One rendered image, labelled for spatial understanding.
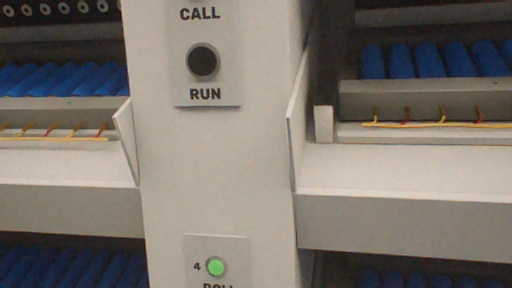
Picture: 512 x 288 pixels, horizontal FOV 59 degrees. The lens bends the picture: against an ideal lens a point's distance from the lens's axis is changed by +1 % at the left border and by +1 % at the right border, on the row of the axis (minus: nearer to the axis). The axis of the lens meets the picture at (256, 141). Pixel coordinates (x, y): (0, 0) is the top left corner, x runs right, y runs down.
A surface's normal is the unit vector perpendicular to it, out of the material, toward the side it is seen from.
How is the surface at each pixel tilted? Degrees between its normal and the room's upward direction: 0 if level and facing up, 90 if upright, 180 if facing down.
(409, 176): 21
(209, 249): 90
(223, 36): 90
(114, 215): 110
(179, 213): 90
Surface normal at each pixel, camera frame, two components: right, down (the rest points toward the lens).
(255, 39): -0.22, 0.22
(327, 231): -0.19, 0.55
